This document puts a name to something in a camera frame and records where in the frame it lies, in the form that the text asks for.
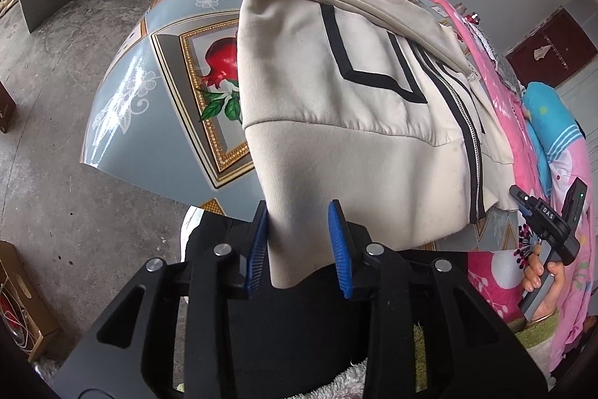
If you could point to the brown wooden box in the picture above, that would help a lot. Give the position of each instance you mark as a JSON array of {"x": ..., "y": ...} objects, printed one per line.
[{"x": 5, "y": 109}]

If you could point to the cream zip jacket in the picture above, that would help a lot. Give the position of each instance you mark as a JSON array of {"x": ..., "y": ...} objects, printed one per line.
[{"x": 350, "y": 146}]

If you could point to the small glass bottle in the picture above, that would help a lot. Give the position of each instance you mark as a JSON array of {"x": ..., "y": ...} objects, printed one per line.
[{"x": 461, "y": 8}]

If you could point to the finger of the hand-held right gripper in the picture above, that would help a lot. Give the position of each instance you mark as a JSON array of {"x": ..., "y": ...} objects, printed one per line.
[{"x": 525, "y": 199}]

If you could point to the blue pillow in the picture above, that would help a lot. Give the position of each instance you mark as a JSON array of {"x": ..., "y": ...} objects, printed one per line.
[{"x": 546, "y": 114}]

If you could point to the beige hanging cloth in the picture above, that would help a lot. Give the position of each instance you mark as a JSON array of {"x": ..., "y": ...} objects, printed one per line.
[{"x": 543, "y": 52}]

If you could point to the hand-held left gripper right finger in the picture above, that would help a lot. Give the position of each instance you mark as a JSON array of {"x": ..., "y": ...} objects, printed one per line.
[{"x": 341, "y": 249}]

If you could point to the person's right forearm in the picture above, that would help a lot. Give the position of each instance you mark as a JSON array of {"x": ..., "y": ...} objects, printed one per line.
[{"x": 528, "y": 333}]

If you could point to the cardboard box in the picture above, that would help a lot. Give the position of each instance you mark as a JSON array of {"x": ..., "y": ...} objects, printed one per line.
[{"x": 28, "y": 301}]

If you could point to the red cup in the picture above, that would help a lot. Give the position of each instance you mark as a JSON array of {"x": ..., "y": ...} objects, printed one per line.
[{"x": 476, "y": 16}]

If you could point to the silver sequined cloth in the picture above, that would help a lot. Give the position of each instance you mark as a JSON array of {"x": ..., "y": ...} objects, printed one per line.
[{"x": 507, "y": 72}]

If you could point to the patterned grey tablecloth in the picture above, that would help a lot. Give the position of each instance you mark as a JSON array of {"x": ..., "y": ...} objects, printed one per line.
[{"x": 154, "y": 109}]

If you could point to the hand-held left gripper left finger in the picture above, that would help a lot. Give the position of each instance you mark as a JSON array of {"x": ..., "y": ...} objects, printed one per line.
[{"x": 256, "y": 249}]

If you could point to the black pants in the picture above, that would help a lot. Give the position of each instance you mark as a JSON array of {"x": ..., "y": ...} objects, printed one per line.
[{"x": 303, "y": 324}]

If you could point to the dark red door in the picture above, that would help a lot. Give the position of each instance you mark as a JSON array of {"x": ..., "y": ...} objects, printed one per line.
[{"x": 560, "y": 39}]

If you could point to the person's right hand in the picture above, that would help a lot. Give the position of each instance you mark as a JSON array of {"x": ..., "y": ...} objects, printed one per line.
[{"x": 556, "y": 270}]

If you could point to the pink floral blanket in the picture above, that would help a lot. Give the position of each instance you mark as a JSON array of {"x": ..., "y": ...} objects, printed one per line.
[{"x": 495, "y": 277}]

